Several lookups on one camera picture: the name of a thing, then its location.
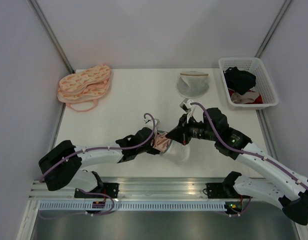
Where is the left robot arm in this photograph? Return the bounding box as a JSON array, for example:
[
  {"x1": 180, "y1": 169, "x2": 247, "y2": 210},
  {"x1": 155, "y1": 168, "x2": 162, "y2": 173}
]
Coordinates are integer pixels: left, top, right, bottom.
[{"x1": 38, "y1": 127, "x2": 160, "y2": 198}]

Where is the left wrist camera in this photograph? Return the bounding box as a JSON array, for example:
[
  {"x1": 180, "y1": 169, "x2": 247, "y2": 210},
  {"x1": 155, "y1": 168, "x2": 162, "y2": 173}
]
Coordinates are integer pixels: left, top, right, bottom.
[{"x1": 144, "y1": 117, "x2": 160, "y2": 135}]

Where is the white slotted cable duct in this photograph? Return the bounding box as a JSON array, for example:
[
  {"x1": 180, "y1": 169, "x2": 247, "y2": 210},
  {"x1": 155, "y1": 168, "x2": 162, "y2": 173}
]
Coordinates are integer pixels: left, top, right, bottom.
[{"x1": 39, "y1": 200, "x2": 227, "y2": 212}]

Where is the left aluminium corner post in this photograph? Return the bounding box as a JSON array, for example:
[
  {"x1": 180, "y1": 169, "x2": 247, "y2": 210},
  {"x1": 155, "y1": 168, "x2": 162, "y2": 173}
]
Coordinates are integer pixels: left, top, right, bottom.
[{"x1": 28, "y1": 0, "x2": 75, "y2": 74}]

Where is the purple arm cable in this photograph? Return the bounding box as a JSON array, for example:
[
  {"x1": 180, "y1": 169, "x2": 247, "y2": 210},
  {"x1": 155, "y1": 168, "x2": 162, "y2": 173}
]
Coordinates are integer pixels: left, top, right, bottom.
[
  {"x1": 37, "y1": 113, "x2": 156, "y2": 220},
  {"x1": 187, "y1": 101, "x2": 308, "y2": 217}
]

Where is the white plastic basket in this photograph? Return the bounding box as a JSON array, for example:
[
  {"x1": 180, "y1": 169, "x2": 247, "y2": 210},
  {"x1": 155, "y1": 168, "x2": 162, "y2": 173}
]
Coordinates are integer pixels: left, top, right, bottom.
[{"x1": 218, "y1": 57, "x2": 279, "y2": 110}]

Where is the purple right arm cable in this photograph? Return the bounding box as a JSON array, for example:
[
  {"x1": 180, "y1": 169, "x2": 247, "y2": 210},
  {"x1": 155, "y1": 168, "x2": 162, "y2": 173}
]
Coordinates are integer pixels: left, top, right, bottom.
[{"x1": 187, "y1": 101, "x2": 308, "y2": 217}]

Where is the beige-trim mesh laundry bag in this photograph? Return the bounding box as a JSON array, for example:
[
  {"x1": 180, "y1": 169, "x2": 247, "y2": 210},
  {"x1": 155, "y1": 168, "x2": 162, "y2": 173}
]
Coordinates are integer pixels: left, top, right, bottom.
[{"x1": 176, "y1": 71, "x2": 209, "y2": 99}]

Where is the aluminium corner post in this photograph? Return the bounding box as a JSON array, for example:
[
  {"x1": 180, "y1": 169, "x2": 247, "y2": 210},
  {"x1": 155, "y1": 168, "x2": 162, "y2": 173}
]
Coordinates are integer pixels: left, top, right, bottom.
[
  {"x1": 254, "y1": 0, "x2": 294, "y2": 58},
  {"x1": 28, "y1": 0, "x2": 75, "y2": 74}
]

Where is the beige bra in basket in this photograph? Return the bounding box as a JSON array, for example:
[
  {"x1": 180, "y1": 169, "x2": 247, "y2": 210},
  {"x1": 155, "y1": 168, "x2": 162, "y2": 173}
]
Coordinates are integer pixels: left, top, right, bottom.
[{"x1": 230, "y1": 91, "x2": 260, "y2": 104}]

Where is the blue-zipper white mesh laundry bag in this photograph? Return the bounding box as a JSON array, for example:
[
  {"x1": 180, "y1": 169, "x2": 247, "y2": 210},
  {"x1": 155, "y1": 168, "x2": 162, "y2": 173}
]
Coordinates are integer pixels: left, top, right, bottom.
[{"x1": 157, "y1": 131, "x2": 191, "y2": 165}]

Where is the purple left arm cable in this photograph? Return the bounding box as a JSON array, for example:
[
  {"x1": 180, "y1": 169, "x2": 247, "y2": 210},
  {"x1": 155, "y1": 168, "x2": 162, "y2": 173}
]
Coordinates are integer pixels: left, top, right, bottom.
[{"x1": 37, "y1": 113, "x2": 156, "y2": 220}]

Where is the right aluminium corner post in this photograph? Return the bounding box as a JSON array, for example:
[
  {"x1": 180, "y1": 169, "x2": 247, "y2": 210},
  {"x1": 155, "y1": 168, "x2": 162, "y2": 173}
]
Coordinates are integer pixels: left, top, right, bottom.
[{"x1": 254, "y1": 0, "x2": 294, "y2": 58}]

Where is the black garment in basket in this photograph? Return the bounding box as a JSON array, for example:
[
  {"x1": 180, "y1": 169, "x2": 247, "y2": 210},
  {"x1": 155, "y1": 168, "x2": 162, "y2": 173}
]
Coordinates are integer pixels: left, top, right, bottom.
[{"x1": 223, "y1": 67, "x2": 256, "y2": 95}]

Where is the pink patterned laundry bag stack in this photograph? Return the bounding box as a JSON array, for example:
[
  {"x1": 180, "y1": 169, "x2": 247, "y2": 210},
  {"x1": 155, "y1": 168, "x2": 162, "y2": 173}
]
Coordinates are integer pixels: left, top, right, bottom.
[{"x1": 57, "y1": 64, "x2": 112, "y2": 113}]

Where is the red garment in basket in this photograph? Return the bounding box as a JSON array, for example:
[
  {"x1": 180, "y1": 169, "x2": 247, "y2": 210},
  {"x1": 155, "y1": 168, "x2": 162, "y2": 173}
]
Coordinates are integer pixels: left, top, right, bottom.
[{"x1": 228, "y1": 88, "x2": 263, "y2": 104}]

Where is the pink bra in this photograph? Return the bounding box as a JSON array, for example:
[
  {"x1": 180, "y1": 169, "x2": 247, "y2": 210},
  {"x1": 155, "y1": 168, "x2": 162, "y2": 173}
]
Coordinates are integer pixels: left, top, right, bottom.
[{"x1": 151, "y1": 132, "x2": 172, "y2": 153}]

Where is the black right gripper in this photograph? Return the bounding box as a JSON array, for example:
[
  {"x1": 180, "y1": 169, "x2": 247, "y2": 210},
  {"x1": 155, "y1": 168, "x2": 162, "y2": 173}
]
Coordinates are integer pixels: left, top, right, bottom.
[{"x1": 166, "y1": 112, "x2": 218, "y2": 145}]

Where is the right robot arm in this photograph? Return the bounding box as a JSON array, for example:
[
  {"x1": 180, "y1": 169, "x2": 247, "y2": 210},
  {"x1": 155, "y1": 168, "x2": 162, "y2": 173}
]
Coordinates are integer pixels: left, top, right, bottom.
[{"x1": 166, "y1": 107, "x2": 308, "y2": 226}]

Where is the aluminium rail table edge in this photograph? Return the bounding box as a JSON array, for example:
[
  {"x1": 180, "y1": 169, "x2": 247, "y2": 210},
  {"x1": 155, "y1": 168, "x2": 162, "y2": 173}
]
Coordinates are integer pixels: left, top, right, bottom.
[{"x1": 29, "y1": 177, "x2": 224, "y2": 201}]

